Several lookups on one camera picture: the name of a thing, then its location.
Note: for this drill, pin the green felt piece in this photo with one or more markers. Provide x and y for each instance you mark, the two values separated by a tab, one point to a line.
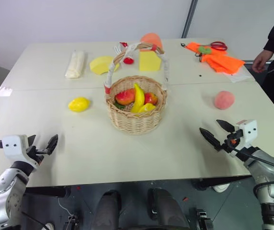
204	49

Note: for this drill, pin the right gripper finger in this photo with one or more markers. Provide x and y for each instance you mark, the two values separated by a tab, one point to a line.
209	138
225	124

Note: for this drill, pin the red toy apple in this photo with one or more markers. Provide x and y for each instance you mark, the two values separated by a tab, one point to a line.
150	98

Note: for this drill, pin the yellow toy pepper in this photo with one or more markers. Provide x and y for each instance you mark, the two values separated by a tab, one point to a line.
147	107

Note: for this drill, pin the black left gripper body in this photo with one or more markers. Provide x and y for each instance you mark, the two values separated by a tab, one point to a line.
35	153

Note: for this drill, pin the yellow toy lemon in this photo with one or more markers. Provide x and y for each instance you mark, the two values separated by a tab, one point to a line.
79	104

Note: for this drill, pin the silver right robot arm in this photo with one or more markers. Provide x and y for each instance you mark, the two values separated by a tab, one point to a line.
271	182

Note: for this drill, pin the white shoe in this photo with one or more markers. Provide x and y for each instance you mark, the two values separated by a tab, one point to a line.
222	188

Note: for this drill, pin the grey wall post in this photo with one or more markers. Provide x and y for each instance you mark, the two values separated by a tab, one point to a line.
189	19

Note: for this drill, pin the clear plastic sheet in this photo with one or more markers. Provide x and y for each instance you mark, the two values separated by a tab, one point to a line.
241	77

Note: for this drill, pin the yellow half-round foam piece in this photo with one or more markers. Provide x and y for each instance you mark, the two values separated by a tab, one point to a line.
101	65

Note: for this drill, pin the orange foam cylinder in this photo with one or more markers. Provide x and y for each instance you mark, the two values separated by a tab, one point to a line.
150	39

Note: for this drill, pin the small red white toy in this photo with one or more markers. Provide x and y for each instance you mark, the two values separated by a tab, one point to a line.
123	44

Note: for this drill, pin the yellow foam block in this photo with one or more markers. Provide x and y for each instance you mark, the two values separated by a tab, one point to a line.
149	61

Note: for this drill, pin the person's bare hand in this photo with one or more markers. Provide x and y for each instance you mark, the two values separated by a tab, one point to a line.
259	62

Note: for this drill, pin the orange cloth pile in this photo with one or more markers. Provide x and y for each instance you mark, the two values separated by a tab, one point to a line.
219	61

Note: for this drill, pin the pink toy peach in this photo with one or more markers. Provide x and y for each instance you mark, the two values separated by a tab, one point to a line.
224	100

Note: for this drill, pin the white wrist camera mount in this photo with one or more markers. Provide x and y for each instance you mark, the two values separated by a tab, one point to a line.
13	148
249	131

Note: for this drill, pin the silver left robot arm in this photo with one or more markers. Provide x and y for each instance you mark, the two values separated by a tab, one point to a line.
0	189

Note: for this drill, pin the dark green vegetable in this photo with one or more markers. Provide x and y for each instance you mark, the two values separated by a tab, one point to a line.
119	106

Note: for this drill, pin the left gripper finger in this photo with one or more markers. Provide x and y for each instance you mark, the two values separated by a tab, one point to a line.
52	143
32	139

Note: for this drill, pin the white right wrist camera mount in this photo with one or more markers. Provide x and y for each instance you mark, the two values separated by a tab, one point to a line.
249	131

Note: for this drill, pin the yellow toy banana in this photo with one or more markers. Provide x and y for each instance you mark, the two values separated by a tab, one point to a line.
139	95

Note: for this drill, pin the black table frame bar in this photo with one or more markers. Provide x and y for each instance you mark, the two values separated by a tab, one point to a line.
213	182
47	191

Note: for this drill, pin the dark rounded shape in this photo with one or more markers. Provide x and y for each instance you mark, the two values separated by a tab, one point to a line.
167	209
108	209

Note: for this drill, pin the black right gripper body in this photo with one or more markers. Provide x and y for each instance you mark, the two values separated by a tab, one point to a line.
232	140

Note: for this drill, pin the red yellow toy mango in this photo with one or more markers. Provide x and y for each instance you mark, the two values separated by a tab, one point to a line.
125	97

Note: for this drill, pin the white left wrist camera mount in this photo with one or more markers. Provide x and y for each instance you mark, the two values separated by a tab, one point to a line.
13	148

